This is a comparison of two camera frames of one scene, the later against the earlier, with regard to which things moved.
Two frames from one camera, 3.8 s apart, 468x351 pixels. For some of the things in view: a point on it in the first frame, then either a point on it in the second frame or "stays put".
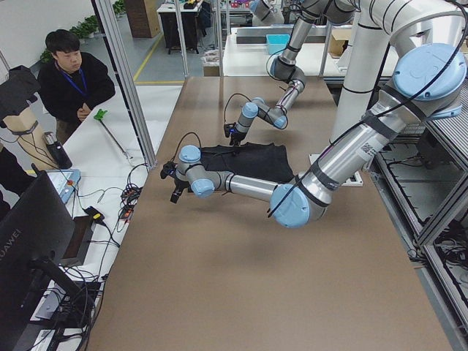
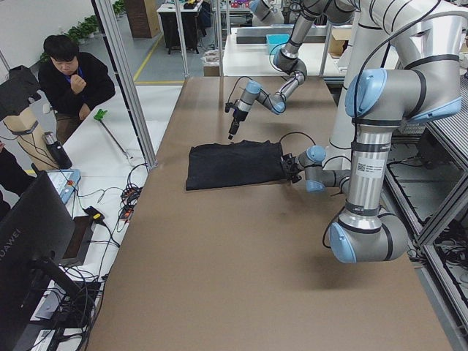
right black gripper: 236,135 to 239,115
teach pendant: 65,180 stays put
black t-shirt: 246,159 stays put
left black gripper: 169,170 to 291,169
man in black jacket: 71,82 stays put
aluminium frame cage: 109,20 stays put
